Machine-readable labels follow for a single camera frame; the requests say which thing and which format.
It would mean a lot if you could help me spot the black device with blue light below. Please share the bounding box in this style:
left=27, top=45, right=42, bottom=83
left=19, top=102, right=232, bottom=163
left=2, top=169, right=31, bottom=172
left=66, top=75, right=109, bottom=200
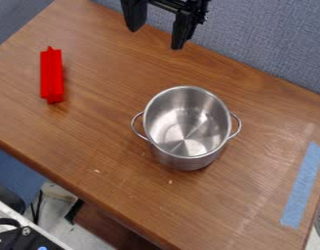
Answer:
left=0, top=218, right=65, bottom=250

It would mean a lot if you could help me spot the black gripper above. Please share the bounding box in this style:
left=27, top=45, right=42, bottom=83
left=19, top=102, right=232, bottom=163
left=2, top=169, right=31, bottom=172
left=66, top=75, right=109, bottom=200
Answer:
left=120, top=0, right=210, bottom=50

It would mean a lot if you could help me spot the stainless steel pot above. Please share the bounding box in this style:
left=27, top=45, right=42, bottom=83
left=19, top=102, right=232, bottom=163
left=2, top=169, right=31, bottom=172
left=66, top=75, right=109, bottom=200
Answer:
left=130, top=86, right=241, bottom=171

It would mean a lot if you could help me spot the black round object at left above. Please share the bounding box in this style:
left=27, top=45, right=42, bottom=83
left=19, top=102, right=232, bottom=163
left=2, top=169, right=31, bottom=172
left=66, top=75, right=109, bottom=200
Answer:
left=0, top=186, right=26, bottom=214

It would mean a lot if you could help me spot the red long block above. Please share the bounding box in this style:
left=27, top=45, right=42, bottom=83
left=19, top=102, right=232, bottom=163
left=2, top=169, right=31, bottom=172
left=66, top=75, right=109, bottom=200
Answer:
left=39, top=47, right=63, bottom=104

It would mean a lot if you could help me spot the black cable on floor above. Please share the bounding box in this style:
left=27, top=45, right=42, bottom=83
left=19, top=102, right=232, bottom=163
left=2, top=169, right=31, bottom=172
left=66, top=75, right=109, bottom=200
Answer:
left=30, top=189, right=43, bottom=225

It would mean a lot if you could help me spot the blue tape strip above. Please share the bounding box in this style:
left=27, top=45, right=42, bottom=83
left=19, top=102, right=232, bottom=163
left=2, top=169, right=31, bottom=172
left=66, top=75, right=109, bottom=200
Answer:
left=280, top=142, right=320, bottom=229

